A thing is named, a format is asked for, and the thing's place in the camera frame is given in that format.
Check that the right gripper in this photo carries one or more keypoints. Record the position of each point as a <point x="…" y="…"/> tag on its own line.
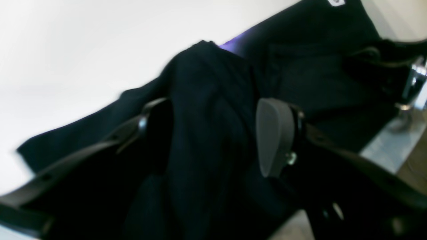
<point x="412" y="103"/>

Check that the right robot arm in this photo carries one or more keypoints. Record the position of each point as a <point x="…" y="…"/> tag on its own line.
<point x="393" y="72"/>

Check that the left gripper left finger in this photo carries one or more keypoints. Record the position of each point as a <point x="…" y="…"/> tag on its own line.
<point x="87" y="194"/>

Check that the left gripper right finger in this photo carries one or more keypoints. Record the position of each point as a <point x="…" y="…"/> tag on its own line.
<point x="345" y="196"/>

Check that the black T-shirt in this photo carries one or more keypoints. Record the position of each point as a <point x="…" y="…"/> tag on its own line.
<point x="212" y="188"/>

